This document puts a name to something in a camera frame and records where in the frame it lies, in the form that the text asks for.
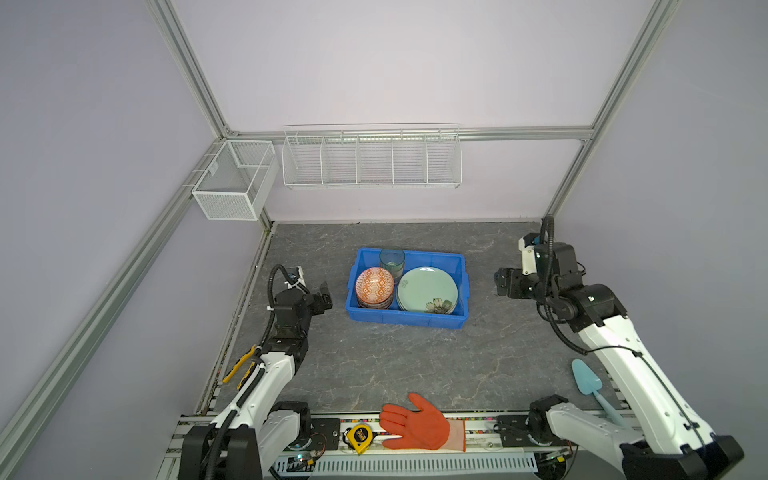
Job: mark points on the mint green flower plate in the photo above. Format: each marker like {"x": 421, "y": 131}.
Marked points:
{"x": 427, "y": 290}

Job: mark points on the blue plastic bin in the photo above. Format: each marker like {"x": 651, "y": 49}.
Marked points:
{"x": 452, "y": 263}

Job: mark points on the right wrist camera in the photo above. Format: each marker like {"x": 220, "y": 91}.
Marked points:
{"x": 526, "y": 247}

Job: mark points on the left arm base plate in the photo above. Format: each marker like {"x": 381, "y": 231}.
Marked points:
{"x": 324, "y": 434}

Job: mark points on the white mesh basket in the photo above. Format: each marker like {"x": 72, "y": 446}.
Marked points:
{"x": 237, "y": 181}

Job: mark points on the aluminium frame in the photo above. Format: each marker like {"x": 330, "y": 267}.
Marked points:
{"x": 26, "y": 426}

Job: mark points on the white wire wall rack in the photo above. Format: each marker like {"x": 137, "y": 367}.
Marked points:
{"x": 372, "y": 155}

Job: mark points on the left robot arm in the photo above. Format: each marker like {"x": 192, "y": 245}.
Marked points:
{"x": 246, "y": 438}

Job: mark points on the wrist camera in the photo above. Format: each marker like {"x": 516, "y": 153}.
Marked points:
{"x": 296, "y": 279}
{"x": 526, "y": 247}

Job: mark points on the red rubber glove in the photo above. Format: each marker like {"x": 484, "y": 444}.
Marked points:
{"x": 425, "y": 428}

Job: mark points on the white vented rail cover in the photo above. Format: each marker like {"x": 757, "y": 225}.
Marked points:
{"x": 407, "y": 465}

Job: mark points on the yellow handled pliers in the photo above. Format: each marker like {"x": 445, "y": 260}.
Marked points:
{"x": 247, "y": 363}

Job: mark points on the yellow tape measure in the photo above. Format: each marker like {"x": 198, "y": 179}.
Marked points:
{"x": 359, "y": 437}

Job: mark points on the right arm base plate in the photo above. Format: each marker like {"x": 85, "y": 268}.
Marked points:
{"x": 513, "y": 431}

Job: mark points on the light blue spatula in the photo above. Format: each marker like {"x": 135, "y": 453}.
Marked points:
{"x": 590, "y": 384}

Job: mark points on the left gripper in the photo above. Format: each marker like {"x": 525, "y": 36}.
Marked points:
{"x": 317, "y": 306}

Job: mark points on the green transparent cup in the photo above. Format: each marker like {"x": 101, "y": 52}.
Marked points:
{"x": 393, "y": 260}

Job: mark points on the purple striped bowl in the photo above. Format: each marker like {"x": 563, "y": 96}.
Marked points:
{"x": 386, "y": 304}

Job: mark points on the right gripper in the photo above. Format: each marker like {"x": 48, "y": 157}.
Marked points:
{"x": 515, "y": 278}

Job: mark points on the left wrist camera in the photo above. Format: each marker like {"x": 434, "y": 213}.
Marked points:
{"x": 296, "y": 279}

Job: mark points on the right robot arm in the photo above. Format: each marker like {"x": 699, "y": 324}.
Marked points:
{"x": 672, "y": 441}

